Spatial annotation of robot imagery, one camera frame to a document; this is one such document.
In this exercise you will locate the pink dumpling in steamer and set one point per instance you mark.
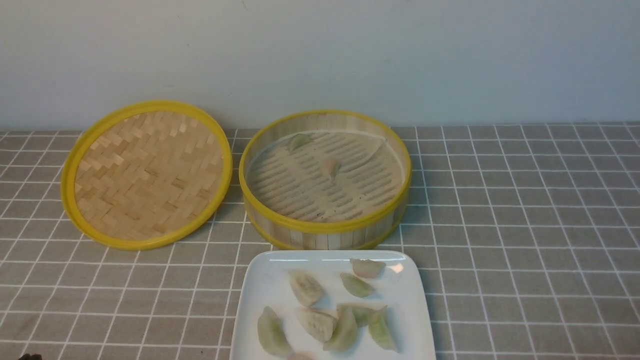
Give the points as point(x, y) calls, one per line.
point(329, 167)

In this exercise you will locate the green dumpling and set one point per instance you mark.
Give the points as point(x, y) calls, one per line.
point(364, 315)
point(271, 335)
point(297, 141)

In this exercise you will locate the bamboo steamer lid yellow rim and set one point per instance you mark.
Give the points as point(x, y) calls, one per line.
point(147, 175)

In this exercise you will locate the white steamer liner paper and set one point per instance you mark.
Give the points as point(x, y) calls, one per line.
point(370, 176)

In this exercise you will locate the pink dumpling on plate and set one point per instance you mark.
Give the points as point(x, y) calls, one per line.
point(367, 269)

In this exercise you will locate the bamboo steamer basket yellow rim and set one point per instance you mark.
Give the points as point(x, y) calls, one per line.
point(361, 233)

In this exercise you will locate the pale dumpling plate front edge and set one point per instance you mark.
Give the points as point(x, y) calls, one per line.
point(300, 356)

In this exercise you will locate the white square plate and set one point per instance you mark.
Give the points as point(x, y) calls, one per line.
point(398, 288)

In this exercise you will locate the grey checked tablecloth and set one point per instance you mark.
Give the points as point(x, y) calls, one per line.
point(526, 238)

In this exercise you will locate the green dumpling right plate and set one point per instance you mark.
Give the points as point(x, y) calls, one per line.
point(380, 331)

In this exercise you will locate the green dumpling upper plate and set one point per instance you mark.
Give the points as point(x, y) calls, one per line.
point(356, 286)

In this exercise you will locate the white dumpling centre plate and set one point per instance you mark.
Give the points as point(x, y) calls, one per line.
point(318, 324)

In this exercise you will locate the white dumpling upper left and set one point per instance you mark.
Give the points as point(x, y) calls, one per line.
point(306, 289)

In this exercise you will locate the green dumpling plate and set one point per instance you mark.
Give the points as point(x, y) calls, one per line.
point(356, 286)
point(345, 334)
point(380, 331)

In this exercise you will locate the green dumpling centre plate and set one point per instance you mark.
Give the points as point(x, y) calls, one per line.
point(345, 334)

